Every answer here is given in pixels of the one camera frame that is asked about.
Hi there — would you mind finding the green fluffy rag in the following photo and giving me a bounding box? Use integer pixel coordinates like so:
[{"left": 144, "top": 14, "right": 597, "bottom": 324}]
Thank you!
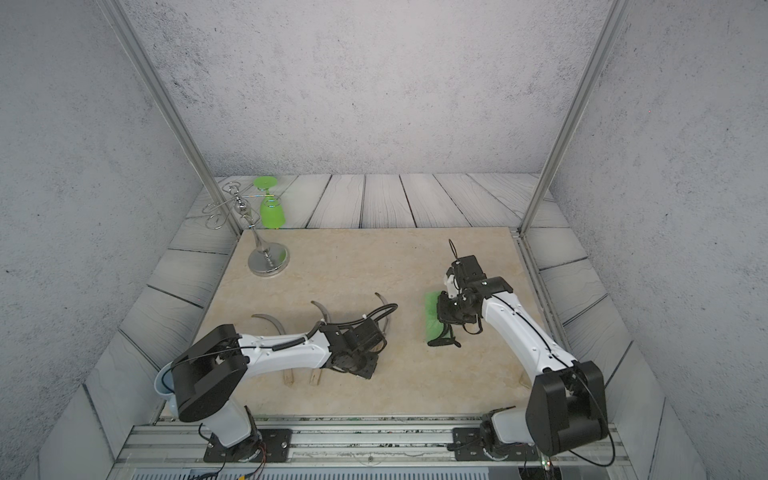
[{"left": 425, "top": 291, "right": 446, "bottom": 347}]

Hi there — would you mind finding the sickle with wooden handle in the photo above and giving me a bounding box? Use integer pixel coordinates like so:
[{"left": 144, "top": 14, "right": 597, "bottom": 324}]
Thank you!
[{"left": 375, "top": 292, "right": 391, "bottom": 335}]

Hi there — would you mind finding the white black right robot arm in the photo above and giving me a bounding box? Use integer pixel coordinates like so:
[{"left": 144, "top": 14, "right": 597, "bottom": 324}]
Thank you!
[{"left": 429, "top": 255, "right": 610, "bottom": 460}]

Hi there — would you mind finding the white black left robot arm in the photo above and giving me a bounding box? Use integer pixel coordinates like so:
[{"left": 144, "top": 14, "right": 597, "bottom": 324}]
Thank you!
[{"left": 156, "top": 318, "right": 387, "bottom": 450}]

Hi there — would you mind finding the chrome glass rack stand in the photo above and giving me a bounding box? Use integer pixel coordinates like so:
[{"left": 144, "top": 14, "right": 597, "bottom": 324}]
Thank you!
[{"left": 202, "top": 181, "right": 290, "bottom": 277}]

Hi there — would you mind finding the light blue mug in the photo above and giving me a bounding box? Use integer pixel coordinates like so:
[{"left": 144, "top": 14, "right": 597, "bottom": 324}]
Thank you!
[{"left": 154, "top": 362, "right": 178, "bottom": 418}]

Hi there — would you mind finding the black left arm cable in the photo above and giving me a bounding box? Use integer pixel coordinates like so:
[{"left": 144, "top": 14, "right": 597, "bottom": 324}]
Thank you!
[{"left": 305, "top": 302, "right": 399, "bottom": 340}]

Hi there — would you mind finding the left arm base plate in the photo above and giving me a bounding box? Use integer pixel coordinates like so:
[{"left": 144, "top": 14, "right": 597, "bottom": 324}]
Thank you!
[{"left": 203, "top": 428, "right": 293, "bottom": 463}]

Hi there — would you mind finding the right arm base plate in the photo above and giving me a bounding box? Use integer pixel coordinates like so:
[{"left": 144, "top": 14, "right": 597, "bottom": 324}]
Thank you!
[{"left": 446, "top": 427, "right": 539, "bottom": 462}]

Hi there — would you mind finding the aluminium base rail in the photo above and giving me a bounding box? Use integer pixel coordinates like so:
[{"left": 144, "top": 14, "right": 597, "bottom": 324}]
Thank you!
[{"left": 108, "top": 416, "right": 650, "bottom": 479}]

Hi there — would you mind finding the aluminium frame post right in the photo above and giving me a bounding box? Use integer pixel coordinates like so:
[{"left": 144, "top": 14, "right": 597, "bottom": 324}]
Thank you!
[{"left": 518, "top": 0, "right": 632, "bottom": 238}]

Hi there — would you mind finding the aluminium frame post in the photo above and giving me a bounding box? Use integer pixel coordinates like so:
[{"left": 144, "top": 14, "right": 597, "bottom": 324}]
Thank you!
[
  {"left": 518, "top": 0, "right": 632, "bottom": 238},
  {"left": 98, "top": 0, "right": 243, "bottom": 236}
]

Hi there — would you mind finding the aluminium frame post left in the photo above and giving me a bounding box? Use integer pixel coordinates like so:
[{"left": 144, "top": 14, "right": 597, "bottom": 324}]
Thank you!
[{"left": 98, "top": 0, "right": 243, "bottom": 236}]

